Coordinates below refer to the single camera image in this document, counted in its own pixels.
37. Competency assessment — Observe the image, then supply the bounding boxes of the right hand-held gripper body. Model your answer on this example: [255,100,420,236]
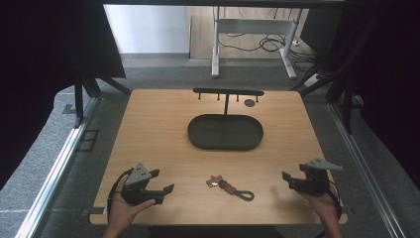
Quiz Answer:
[290,158,344,194]

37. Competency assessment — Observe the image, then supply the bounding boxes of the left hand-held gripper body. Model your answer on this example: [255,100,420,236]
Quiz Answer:
[121,162,165,206]

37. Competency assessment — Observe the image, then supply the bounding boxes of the keychain with red green cord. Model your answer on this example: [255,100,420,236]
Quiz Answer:
[206,175,256,202]

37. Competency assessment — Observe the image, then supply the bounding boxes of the black hook stand with tray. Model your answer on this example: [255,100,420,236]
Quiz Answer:
[187,87,265,152]

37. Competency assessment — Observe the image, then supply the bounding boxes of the person's right hand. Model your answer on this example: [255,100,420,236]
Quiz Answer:
[296,182,341,221]

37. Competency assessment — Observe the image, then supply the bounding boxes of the person's left hand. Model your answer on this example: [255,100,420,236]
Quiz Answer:
[107,174,157,232]

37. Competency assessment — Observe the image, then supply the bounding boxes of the white power strip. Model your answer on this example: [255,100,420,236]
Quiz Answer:
[303,73,322,88]

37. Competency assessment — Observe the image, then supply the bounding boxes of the black curtain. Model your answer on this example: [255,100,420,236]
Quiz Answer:
[0,0,127,191]
[299,0,420,190]

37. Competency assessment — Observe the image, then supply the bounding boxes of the black overhead beam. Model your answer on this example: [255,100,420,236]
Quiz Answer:
[101,0,347,10]

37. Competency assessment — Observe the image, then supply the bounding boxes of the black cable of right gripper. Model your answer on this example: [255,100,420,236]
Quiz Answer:
[326,179,343,221]

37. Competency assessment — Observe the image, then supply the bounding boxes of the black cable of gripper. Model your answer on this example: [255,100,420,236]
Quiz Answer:
[106,168,135,223]
[326,179,343,221]

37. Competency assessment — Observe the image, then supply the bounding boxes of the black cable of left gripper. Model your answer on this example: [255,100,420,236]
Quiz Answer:
[106,168,135,223]

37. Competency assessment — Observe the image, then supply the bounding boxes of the aluminium rail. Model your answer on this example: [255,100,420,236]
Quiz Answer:
[327,102,408,238]
[14,95,100,238]

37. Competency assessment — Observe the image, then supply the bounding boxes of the black metal frame strut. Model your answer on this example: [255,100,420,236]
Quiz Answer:
[289,9,392,134]
[72,56,133,129]

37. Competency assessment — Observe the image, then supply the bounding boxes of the black cables on floor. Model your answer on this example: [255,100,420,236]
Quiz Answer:
[219,9,316,72]

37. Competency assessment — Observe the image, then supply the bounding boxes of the white metal desk frame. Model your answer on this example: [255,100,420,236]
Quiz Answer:
[211,6,303,80]

